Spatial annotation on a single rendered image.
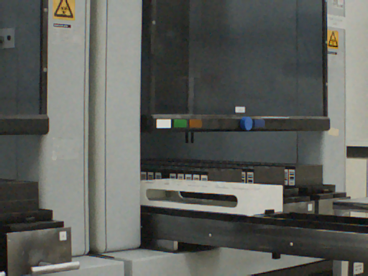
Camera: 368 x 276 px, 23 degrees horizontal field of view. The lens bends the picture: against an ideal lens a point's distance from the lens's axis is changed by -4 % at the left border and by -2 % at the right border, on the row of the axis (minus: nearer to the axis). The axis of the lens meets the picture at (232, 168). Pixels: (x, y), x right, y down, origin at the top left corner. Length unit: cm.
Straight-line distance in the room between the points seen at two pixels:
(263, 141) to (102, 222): 75
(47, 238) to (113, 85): 36
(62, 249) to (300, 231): 40
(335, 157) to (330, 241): 79
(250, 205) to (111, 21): 43
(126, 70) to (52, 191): 29
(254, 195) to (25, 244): 43
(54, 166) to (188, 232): 29
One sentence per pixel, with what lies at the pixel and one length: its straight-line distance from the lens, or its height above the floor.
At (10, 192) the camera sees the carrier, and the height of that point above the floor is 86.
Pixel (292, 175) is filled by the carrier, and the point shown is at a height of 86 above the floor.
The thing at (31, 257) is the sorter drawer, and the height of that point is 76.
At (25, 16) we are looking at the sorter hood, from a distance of 157.
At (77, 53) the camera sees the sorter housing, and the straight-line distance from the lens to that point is 165.
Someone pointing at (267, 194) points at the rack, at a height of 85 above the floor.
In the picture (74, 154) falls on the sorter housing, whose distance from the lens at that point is 164.
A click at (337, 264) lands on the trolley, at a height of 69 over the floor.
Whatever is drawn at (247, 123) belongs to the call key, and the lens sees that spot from 193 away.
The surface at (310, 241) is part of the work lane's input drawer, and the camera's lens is 152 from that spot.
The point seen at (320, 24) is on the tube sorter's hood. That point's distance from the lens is 221.
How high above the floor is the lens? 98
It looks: 3 degrees down
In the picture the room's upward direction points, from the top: straight up
